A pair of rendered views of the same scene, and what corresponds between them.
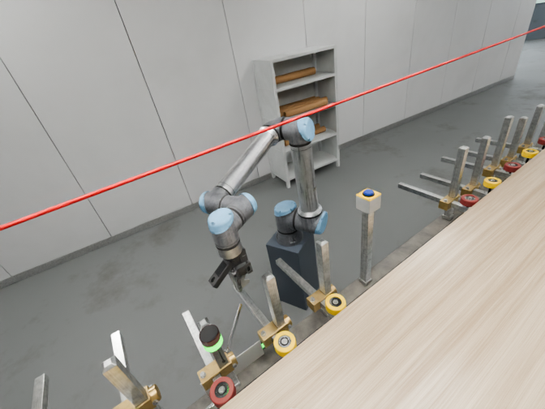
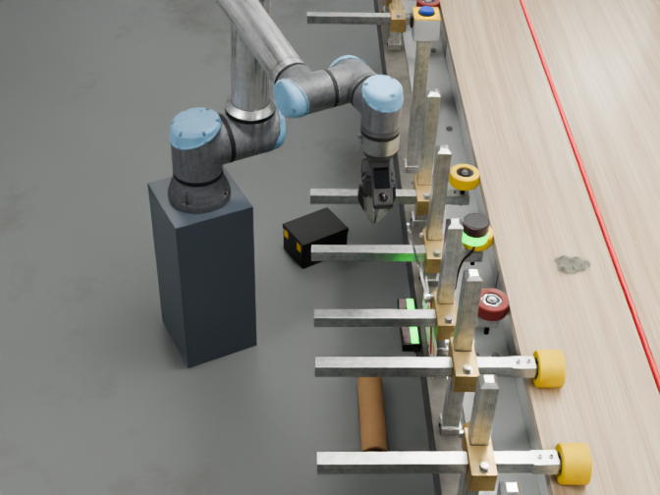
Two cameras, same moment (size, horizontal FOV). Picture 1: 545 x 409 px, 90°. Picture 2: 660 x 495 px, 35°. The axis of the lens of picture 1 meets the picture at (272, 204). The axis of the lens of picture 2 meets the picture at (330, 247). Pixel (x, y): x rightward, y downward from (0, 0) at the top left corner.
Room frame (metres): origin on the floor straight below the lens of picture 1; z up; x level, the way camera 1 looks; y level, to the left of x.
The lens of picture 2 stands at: (0.02, 2.02, 2.54)
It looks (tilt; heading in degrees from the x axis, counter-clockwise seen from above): 40 degrees down; 296
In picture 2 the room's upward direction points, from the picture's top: 2 degrees clockwise
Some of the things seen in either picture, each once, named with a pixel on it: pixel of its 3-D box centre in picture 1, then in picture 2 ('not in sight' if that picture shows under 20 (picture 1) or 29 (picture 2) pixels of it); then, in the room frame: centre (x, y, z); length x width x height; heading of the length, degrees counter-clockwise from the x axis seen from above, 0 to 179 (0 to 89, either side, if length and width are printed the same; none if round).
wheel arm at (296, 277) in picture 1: (305, 286); (389, 197); (0.85, -0.08, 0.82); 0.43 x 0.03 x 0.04; 28
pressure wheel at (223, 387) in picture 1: (225, 397); (489, 315); (0.44, 0.27, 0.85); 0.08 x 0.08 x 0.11
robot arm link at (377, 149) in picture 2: (229, 247); (378, 139); (0.78, 0.19, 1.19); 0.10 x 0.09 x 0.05; 28
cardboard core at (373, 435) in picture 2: not in sight; (372, 416); (0.80, 0.03, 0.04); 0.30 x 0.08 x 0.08; 118
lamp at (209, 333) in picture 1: (217, 352); (470, 257); (0.50, 0.26, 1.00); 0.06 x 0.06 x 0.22; 28
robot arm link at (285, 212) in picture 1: (287, 216); (198, 143); (1.47, -0.08, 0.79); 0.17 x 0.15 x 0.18; 56
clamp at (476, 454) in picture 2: not in sight; (478, 455); (0.30, 0.74, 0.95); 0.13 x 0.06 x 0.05; 118
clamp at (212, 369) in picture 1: (218, 369); (446, 312); (0.53, 0.30, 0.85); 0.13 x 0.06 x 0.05; 118
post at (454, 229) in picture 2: (222, 362); (444, 300); (0.54, 0.28, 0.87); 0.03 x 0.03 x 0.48; 28
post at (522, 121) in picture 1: (512, 151); not in sight; (1.61, -1.70, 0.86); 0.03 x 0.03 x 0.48; 28
